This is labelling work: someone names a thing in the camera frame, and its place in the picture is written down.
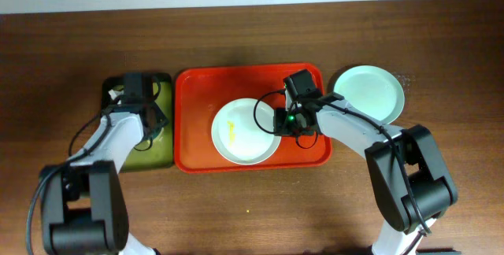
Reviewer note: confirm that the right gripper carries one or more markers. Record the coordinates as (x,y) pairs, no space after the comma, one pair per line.
(279,127)

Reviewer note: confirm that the red plastic serving tray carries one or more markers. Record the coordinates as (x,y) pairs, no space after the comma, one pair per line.
(200,93)

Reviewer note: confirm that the pale green plate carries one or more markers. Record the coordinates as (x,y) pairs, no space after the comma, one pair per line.
(373,91)

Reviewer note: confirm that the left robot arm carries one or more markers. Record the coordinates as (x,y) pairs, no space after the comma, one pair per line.
(82,205)

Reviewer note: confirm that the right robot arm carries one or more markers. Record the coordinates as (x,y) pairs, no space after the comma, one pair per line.
(411,182)

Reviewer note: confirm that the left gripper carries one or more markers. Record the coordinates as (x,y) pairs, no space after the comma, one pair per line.
(156,120)

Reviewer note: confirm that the white plate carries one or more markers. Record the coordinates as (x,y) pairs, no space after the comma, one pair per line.
(241,132)

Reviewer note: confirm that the black tray with green liner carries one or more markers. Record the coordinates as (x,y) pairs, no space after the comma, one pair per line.
(157,153)

